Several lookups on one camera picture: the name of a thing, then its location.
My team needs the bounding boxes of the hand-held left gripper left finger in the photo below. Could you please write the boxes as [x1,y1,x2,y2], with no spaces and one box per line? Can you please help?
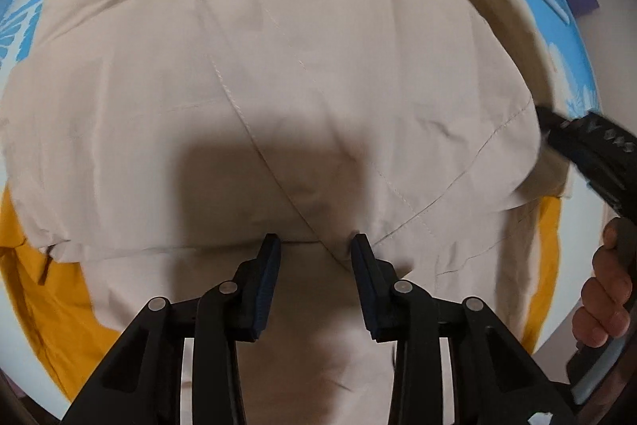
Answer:
[62,233,284,425]

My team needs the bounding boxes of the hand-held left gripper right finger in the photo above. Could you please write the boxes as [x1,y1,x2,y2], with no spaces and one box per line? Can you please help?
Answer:
[351,233,578,425]

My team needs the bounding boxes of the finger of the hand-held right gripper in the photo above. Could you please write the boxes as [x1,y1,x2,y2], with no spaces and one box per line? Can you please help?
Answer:
[544,133,599,175]
[535,105,591,135]

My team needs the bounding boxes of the beige and yellow hooded jacket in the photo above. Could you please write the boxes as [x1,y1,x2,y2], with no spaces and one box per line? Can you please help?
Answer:
[0,0,572,425]

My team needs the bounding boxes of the person's right hand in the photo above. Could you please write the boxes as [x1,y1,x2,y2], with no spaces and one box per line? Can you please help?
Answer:
[572,217,637,348]

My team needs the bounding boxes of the blue patterned bed sheet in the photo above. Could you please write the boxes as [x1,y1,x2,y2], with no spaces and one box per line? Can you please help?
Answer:
[0,0,600,406]

